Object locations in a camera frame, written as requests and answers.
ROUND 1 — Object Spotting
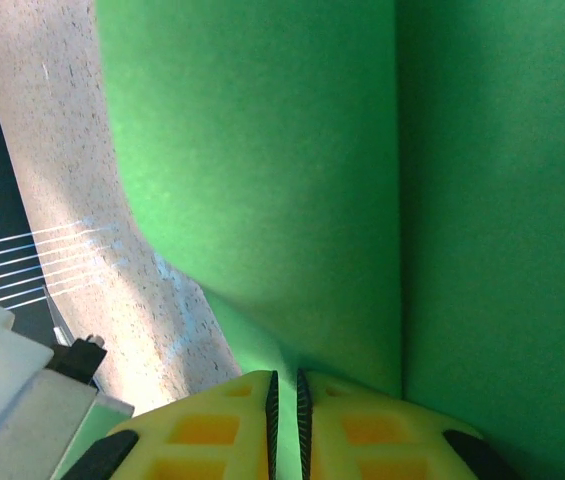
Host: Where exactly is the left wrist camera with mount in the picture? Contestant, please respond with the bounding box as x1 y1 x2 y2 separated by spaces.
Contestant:
0 289 136 480

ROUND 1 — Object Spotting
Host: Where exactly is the green paper sheet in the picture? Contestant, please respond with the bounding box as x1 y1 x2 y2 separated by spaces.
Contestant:
95 0 565 480

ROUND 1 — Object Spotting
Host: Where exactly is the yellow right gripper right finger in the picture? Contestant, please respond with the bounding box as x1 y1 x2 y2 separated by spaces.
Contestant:
295 368 523 480

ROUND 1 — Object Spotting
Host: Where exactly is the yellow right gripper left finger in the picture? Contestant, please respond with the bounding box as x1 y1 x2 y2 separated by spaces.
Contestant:
56 369 279 480

